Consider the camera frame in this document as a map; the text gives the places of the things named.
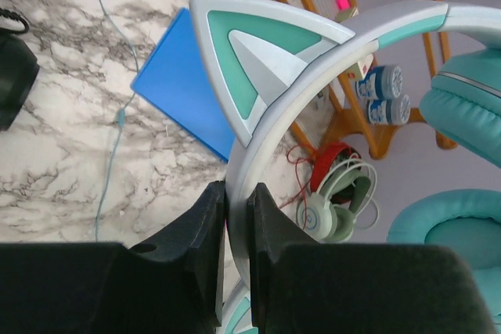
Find right blue-lid jar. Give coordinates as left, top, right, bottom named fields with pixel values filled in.
left=366, top=95, right=411, bottom=126

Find green headphones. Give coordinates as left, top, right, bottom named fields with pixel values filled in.
left=295, top=154, right=380, bottom=243

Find red black headphones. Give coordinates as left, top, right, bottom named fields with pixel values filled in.
left=307, top=142, right=360, bottom=210

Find thin red wire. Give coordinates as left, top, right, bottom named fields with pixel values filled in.
left=278, top=142, right=318, bottom=210

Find blue notebook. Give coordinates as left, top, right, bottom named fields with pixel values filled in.
left=132, top=8, right=235, bottom=161

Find white green box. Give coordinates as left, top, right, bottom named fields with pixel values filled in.
left=334, top=6, right=374, bottom=81

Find blue-lid jar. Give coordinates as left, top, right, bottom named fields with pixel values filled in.
left=355, top=65, right=402, bottom=100
left=366, top=95, right=411, bottom=126

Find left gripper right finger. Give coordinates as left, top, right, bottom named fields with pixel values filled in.
left=247, top=183, right=496, bottom=333

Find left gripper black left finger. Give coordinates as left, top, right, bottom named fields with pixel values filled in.
left=1, top=181, right=225, bottom=333

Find wooden shelf rack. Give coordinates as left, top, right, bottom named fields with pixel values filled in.
left=201, top=0, right=459, bottom=161

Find black blue headphones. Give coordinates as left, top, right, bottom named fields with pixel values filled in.
left=1, top=8, right=40, bottom=131

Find teal cat-ear headphones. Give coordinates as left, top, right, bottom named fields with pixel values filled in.
left=189, top=0, right=500, bottom=333

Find left blue-lid jar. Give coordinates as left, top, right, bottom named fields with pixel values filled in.
left=355, top=65, right=402, bottom=100

